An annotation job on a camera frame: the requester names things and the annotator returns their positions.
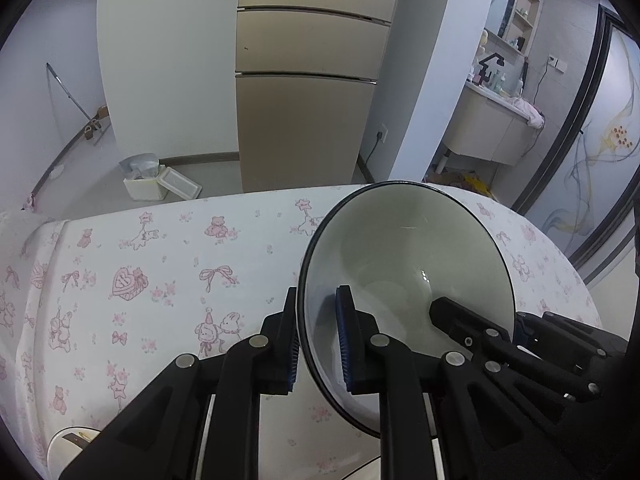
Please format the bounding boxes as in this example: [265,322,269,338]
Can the grey plastic bag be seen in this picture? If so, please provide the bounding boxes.
[119,152,160,179]

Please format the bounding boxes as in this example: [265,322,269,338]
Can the cartoon print white plate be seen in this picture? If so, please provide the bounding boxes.
[46,395,386,480]

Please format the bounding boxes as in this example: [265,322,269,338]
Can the dark framed glass door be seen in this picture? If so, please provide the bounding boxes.
[510,2,640,286]

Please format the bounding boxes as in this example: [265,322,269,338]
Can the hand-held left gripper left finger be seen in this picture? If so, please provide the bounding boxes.
[59,286,302,480]

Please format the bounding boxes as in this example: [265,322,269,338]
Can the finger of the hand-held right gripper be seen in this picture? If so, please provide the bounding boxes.
[429,297,603,403]
[515,311,630,376]

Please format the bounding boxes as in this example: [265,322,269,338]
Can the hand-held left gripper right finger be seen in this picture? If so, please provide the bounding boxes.
[335,284,551,480]

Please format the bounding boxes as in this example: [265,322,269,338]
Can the bathroom mirror cabinet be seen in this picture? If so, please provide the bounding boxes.
[482,0,543,56]

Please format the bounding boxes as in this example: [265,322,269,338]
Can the beige refrigerator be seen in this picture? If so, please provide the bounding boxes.
[234,0,403,193]

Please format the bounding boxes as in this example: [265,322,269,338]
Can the white trash bin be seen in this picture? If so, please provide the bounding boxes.
[123,162,168,202]

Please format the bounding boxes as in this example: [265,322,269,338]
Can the black faucet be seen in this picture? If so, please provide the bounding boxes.
[474,52,506,86]

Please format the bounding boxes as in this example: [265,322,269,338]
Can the white bowl with dark rim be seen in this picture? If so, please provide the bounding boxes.
[296,181,517,438]

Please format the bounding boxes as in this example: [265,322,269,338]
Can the beige bathroom vanity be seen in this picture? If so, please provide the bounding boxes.
[446,80,538,166]

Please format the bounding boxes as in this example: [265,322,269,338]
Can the thin metal rod stand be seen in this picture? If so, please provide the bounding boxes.
[46,62,101,147]

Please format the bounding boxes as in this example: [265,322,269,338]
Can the pink cloth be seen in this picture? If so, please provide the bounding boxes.
[510,96,546,131]

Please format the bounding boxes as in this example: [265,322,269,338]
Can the yellow floor bag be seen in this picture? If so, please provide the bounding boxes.
[462,172,496,196]

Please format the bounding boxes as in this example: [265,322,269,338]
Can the pink print white tablecloth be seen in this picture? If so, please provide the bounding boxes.
[0,184,603,480]

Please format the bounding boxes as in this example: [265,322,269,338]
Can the black power cable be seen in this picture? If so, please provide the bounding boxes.
[357,135,382,183]

